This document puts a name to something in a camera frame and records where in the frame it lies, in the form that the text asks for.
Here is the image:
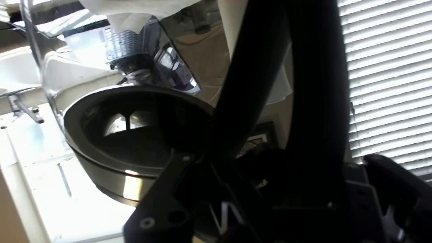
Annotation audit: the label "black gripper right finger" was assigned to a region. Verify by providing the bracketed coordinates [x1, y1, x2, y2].
[345, 152, 432, 243]

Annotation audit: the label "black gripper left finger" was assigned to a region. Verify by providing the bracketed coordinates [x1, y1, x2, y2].
[122, 149, 272, 243]

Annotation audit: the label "glass kettle with black handle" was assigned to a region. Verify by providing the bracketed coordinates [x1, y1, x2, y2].
[19, 0, 353, 208]

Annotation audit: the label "white window blinds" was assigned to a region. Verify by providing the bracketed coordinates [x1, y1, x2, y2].
[337, 0, 432, 179]

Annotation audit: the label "dark framed picture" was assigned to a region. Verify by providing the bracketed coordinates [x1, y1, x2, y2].
[245, 120, 281, 151]

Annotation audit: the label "metal faucet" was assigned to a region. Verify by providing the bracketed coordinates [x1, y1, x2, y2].
[6, 91, 46, 125]

